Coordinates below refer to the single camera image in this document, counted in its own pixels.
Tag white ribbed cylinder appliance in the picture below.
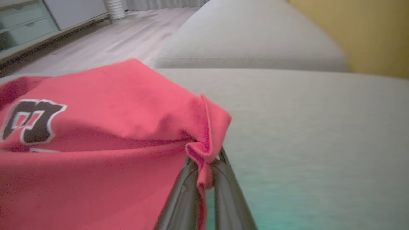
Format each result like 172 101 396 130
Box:
105 0 127 20

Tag white and grey sideboard cabinet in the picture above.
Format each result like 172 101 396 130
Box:
0 0 109 64

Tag large grey sofa seat cushion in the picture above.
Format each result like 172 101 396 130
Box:
0 68 409 230

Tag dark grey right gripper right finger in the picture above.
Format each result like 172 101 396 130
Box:
211 147 258 230

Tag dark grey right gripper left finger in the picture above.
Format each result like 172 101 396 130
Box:
154 157 200 230

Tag grey pleated curtain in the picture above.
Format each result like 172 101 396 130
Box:
126 0 210 12

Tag red shorts with white stripe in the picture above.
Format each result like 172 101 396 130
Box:
0 58 232 230

